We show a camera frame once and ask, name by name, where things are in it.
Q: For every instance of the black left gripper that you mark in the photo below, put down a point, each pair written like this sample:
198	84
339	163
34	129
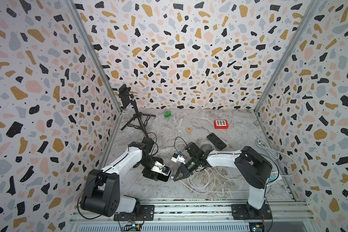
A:
149	174

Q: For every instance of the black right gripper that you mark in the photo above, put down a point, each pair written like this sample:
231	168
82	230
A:
184	172

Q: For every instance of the black phone pale green case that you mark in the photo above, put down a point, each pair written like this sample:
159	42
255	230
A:
216	141

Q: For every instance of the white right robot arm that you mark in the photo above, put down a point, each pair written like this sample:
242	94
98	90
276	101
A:
253	167

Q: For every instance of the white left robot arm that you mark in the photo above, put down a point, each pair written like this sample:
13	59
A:
101	194

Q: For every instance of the green toy cube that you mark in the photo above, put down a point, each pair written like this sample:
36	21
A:
167	114

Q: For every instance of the red block white grid top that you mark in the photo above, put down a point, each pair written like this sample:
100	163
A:
221	124

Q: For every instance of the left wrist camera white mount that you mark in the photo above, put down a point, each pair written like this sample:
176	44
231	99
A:
160	168

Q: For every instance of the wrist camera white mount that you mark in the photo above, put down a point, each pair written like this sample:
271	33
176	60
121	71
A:
160	168
178	158

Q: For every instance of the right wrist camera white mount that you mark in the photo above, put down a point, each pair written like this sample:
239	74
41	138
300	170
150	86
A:
178	158

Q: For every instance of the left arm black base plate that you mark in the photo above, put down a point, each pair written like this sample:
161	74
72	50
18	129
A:
140	213

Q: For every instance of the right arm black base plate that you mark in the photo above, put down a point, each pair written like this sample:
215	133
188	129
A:
247	212

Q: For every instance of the aluminium front rail frame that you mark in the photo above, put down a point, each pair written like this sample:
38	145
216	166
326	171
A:
200	215

